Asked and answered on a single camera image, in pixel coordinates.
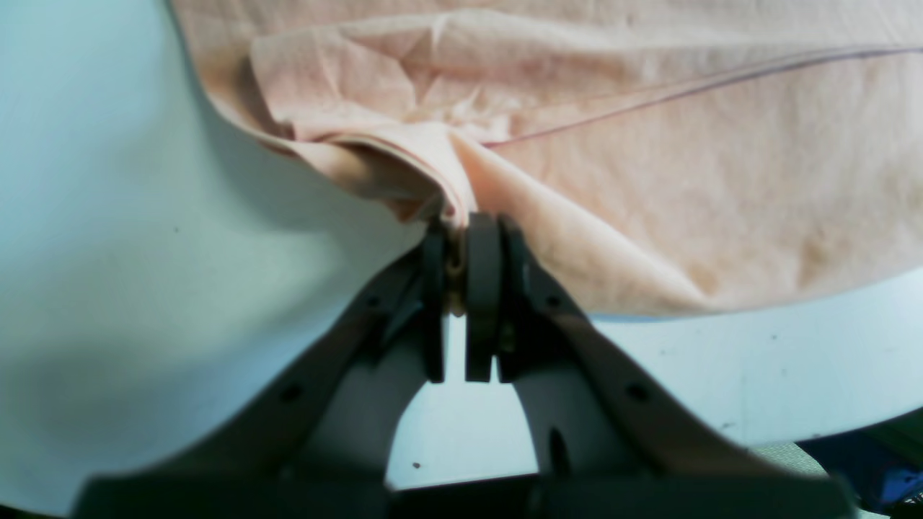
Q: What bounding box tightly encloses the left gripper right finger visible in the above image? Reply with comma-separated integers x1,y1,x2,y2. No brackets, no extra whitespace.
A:
464,213,857,518

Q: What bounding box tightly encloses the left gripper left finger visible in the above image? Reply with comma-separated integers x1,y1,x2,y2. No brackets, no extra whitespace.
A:
74,223,448,518

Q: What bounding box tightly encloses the peach pink T-shirt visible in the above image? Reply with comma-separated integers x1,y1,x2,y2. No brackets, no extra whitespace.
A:
171,1,922,315

